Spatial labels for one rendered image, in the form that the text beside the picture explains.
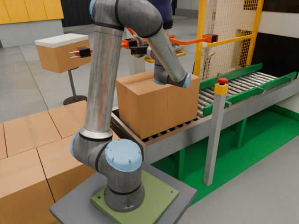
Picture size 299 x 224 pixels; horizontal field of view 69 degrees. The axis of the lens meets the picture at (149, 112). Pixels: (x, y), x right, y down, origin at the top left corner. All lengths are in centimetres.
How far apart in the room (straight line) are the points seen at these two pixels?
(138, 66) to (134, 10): 208
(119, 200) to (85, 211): 19
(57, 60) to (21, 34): 568
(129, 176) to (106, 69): 43
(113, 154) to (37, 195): 92
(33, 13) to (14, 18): 58
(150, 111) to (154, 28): 94
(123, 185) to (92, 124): 28
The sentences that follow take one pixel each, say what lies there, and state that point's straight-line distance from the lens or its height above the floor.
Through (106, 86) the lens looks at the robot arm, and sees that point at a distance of 91.
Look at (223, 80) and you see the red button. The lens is 163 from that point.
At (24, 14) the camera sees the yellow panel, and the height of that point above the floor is 95.
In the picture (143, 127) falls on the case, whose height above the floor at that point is 66.
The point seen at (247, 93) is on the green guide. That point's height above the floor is 62.
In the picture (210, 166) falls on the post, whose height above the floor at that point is 24.
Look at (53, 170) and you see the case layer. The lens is 169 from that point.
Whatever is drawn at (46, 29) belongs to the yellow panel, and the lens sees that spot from 893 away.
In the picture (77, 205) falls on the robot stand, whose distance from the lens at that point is 116.
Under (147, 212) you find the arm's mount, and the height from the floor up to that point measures 77.
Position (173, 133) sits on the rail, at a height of 59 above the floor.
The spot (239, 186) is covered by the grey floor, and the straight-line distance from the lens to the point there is 228.
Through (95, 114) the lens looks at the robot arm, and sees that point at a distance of 94.
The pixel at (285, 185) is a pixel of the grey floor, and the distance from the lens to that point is 246.
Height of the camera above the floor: 162
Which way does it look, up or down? 30 degrees down
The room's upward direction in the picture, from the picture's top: 2 degrees counter-clockwise
